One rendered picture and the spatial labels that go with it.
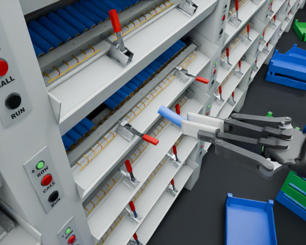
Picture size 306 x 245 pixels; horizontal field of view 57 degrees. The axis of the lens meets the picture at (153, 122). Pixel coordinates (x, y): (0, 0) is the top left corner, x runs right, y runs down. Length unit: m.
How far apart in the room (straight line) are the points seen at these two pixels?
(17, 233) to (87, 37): 0.34
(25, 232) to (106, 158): 0.20
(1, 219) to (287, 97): 1.94
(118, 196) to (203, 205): 0.71
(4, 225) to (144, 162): 0.43
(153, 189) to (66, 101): 0.62
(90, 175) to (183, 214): 0.85
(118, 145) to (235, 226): 0.88
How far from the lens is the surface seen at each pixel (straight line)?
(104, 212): 0.75
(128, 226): 0.94
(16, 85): 0.35
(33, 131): 0.39
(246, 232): 1.39
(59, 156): 0.45
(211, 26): 0.90
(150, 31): 0.62
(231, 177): 1.54
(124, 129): 0.62
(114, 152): 0.61
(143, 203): 0.97
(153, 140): 0.60
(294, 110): 2.07
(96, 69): 0.50
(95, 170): 0.59
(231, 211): 1.42
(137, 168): 0.81
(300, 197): 1.43
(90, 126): 0.61
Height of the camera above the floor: 1.19
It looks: 42 degrees down
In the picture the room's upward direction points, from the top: straight up
